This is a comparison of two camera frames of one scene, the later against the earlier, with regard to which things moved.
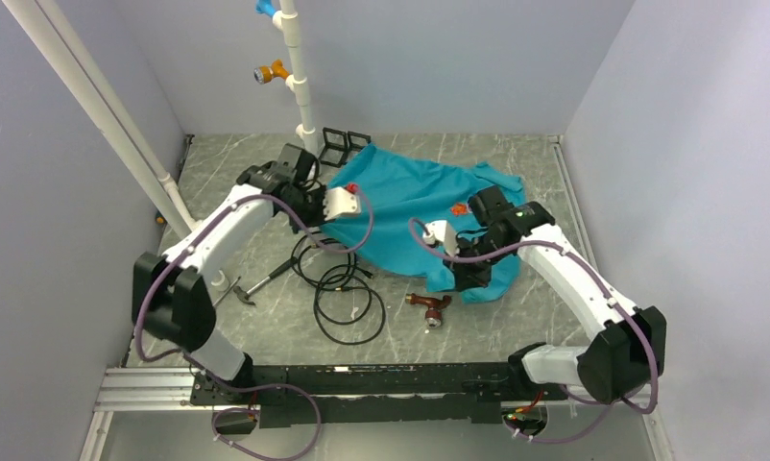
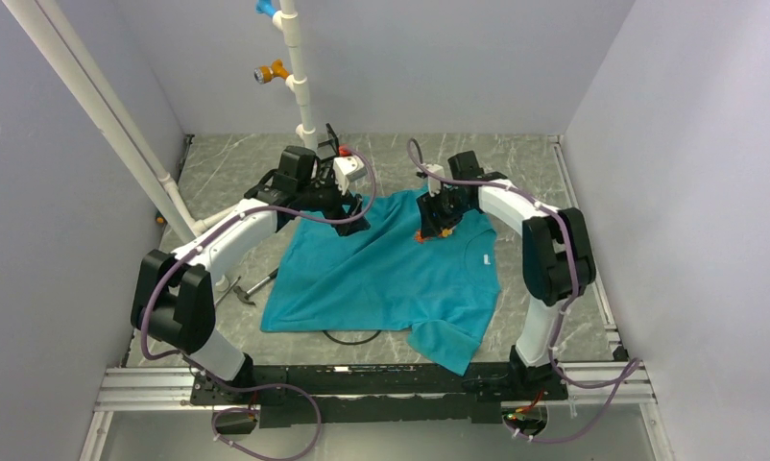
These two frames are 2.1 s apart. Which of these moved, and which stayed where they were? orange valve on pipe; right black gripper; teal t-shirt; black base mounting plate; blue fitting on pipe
Moved: teal t-shirt; right black gripper
Stayed: orange valve on pipe; blue fitting on pipe; black base mounting plate
